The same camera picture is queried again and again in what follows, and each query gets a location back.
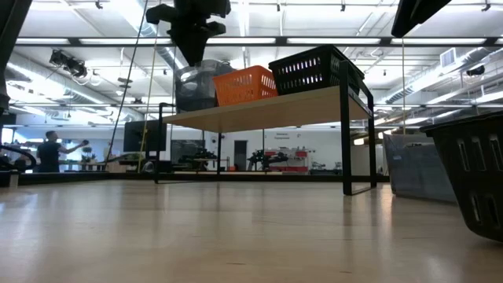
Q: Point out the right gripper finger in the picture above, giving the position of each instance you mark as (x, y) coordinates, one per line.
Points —
(416, 12)

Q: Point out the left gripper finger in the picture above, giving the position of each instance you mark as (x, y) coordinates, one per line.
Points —
(198, 43)
(184, 43)

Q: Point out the grey translucent plastic basket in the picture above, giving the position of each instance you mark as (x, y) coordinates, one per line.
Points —
(416, 173)
(214, 74)
(196, 98)

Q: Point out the orange plastic basket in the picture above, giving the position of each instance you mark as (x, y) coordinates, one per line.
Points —
(243, 86)

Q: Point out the black plastic basket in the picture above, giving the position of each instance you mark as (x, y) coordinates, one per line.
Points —
(471, 177)
(306, 70)

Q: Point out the black background robot arm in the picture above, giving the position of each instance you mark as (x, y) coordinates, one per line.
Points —
(267, 157)
(198, 156)

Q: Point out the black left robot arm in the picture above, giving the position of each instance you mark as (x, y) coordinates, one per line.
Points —
(12, 47)

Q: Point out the ceiling air vent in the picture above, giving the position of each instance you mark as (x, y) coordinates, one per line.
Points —
(448, 57)

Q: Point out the thin vertical pole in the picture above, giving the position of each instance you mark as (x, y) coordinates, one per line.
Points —
(403, 78)

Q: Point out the black ceiling device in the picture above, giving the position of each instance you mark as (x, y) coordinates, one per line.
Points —
(68, 63)
(475, 70)

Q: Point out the black monitor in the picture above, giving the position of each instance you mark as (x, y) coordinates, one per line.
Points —
(137, 135)

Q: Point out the grey door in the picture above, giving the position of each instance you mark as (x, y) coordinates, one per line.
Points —
(240, 155)

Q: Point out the red and white bin rack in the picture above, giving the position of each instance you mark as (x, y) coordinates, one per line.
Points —
(292, 159)

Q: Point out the person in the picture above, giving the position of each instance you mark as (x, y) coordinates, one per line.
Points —
(49, 155)

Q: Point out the black frame bar with lights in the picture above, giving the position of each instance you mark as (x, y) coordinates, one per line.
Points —
(281, 41)

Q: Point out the wooden shelf with black frame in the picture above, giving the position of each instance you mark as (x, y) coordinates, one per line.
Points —
(275, 112)

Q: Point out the black metal table frame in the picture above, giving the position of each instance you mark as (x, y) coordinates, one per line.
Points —
(255, 177)

